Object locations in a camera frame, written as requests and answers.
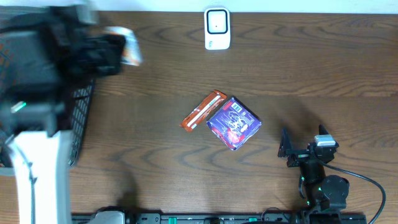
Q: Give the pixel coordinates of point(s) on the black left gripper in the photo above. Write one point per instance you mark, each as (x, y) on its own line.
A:
(101, 54)

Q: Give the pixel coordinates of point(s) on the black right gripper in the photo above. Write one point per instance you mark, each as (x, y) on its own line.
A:
(302, 156)

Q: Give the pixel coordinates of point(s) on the purple snack packet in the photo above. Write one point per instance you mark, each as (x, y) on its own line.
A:
(233, 124)

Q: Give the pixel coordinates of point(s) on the orange snack bar wrapper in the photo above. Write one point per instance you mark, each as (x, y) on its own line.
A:
(199, 114)

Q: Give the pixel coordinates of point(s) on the orange white small packet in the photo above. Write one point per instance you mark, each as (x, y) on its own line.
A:
(131, 54)

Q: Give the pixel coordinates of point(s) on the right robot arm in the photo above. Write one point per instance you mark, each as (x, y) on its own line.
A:
(325, 194)

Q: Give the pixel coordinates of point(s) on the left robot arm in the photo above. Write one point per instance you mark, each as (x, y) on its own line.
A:
(51, 55)

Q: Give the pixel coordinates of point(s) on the white barcode scanner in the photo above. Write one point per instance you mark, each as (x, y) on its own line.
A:
(217, 28)

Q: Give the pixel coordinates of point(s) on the grey plastic mesh basket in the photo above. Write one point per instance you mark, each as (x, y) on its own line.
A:
(83, 98)

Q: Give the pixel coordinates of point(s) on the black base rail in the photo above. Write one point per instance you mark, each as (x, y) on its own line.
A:
(155, 218)

